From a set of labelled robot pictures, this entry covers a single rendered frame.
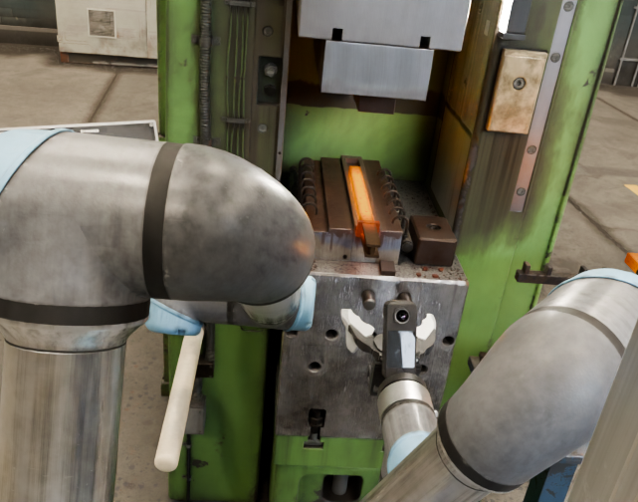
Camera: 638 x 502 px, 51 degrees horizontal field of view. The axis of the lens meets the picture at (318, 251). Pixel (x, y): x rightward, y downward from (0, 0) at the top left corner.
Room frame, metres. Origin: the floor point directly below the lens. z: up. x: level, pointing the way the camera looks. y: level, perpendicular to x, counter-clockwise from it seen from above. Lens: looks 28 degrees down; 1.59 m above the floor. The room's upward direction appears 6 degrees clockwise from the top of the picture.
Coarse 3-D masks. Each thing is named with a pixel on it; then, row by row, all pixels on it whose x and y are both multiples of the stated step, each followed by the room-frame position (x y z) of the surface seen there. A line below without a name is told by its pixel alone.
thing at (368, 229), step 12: (360, 168) 1.55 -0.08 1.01; (360, 180) 1.47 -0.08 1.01; (360, 192) 1.40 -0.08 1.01; (360, 204) 1.33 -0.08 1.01; (360, 216) 1.27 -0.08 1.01; (372, 216) 1.27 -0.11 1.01; (360, 228) 1.23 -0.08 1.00; (372, 228) 1.21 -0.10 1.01; (372, 240) 1.15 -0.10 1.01; (372, 252) 1.14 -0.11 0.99
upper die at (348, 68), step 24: (336, 48) 1.23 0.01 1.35; (360, 48) 1.23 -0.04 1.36; (384, 48) 1.24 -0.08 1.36; (408, 48) 1.24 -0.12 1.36; (336, 72) 1.23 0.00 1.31; (360, 72) 1.24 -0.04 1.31; (384, 72) 1.24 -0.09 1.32; (408, 72) 1.24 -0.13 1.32; (384, 96) 1.24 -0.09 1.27; (408, 96) 1.24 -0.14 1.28
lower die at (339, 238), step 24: (336, 168) 1.58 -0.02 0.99; (312, 192) 1.43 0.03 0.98; (336, 192) 1.42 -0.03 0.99; (384, 192) 1.45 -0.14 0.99; (312, 216) 1.30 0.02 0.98; (336, 216) 1.29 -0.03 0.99; (384, 216) 1.31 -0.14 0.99; (336, 240) 1.23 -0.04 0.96; (360, 240) 1.24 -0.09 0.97; (384, 240) 1.24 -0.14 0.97
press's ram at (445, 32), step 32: (320, 0) 1.23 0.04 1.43; (352, 0) 1.23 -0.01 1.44; (384, 0) 1.24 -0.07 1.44; (416, 0) 1.24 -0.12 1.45; (448, 0) 1.25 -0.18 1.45; (320, 32) 1.23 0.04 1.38; (352, 32) 1.23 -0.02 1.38; (384, 32) 1.24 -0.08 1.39; (416, 32) 1.24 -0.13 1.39; (448, 32) 1.25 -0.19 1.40
